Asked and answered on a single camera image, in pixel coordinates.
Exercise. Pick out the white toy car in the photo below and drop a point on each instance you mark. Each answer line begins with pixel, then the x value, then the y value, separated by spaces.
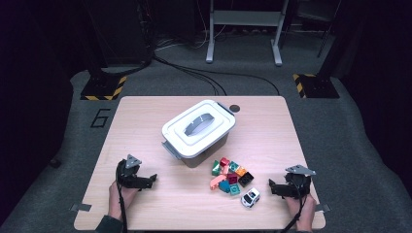
pixel 250 197

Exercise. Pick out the small pink toy block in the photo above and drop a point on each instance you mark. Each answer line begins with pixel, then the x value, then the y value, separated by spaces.
pixel 225 170

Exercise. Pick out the green toy block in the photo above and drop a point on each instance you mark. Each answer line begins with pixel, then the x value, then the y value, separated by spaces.
pixel 215 169

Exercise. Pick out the black yellow striped stand base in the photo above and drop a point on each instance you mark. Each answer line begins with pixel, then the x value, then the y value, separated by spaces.
pixel 319 86
pixel 102 89

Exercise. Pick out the blue toy block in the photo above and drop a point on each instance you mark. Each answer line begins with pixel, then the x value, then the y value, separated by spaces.
pixel 224 186

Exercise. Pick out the orange toy block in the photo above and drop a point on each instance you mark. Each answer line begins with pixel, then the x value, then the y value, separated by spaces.
pixel 241 171

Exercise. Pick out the grey tape strip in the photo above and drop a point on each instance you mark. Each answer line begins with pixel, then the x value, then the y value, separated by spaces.
pixel 324 208
pixel 81 207

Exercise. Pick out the person's left hand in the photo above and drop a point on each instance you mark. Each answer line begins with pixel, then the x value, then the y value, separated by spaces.
pixel 116 202

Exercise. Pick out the long pink toy block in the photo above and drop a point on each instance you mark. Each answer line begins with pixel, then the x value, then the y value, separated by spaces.
pixel 216 183

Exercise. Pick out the dark red toy block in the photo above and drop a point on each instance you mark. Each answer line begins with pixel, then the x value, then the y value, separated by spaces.
pixel 232 178

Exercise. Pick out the clear grey storage box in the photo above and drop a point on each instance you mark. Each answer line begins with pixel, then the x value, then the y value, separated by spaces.
pixel 207 156

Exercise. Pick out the white metal stand frame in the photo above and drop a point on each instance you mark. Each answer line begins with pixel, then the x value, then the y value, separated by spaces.
pixel 246 17

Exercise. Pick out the dark round table grommet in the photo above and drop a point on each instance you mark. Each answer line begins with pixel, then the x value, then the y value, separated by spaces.
pixel 234 108

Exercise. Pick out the large teal toy block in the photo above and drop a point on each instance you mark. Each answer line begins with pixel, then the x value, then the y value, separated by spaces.
pixel 233 166

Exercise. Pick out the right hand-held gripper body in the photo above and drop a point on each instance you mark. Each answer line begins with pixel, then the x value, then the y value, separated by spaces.
pixel 296 186

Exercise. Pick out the small black floor object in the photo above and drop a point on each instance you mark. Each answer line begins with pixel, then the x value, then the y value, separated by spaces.
pixel 55 162

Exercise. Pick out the person's right hand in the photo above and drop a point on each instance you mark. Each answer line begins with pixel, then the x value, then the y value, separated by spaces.
pixel 306 213

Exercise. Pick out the black toy block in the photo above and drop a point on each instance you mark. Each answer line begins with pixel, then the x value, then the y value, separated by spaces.
pixel 246 179

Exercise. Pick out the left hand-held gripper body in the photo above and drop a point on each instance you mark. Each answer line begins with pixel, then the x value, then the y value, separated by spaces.
pixel 129 174

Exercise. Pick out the dark cabinet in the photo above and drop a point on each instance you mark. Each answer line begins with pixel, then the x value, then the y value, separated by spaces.
pixel 120 32

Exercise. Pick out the small teal toy block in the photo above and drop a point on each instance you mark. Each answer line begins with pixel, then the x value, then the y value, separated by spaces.
pixel 235 189

